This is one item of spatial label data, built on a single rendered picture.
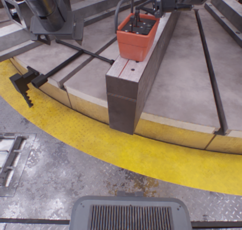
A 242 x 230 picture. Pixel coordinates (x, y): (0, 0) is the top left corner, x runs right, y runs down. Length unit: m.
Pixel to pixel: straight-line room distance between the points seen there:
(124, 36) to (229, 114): 0.81
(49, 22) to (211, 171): 1.22
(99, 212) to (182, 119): 0.66
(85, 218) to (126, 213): 0.17
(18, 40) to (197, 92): 1.47
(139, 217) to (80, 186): 0.46
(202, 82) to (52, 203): 1.25
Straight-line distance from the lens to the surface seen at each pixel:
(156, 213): 0.89
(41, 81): 1.33
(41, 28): 0.52
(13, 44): 1.78
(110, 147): 1.28
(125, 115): 0.84
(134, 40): 0.72
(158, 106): 1.12
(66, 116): 1.50
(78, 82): 1.28
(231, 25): 2.23
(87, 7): 2.10
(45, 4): 0.44
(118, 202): 0.89
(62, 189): 1.22
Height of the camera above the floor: 1.13
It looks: 50 degrees down
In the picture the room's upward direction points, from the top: straight up
